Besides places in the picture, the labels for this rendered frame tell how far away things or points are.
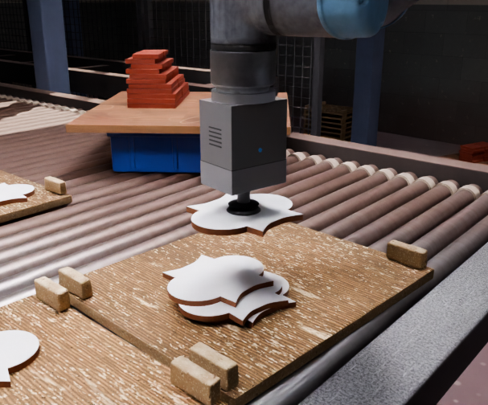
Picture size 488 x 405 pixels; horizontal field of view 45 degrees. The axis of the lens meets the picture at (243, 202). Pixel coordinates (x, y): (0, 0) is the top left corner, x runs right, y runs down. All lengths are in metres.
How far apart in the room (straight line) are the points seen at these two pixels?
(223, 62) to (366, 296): 0.36
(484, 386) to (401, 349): 1.63
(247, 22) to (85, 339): 0.40
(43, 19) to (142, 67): 1.06
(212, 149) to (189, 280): 0.18
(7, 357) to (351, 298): 0.42
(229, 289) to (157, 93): 0.87
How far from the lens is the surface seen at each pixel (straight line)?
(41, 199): 1.21
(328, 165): 1.48
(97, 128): 1.36
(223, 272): 0.79
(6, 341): 0.72
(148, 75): 1.54
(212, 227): 0.68
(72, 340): 0.72
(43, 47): 2.56
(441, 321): 0.81
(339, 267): 0.87
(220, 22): 0.67
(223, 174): 0.68
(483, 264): 0.99
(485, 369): 2.45
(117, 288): 0.82
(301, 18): 0.62
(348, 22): 0.61
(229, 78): 0.66
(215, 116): 0.68
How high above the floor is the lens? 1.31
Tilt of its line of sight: 19 degrees down
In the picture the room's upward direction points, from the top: straight up
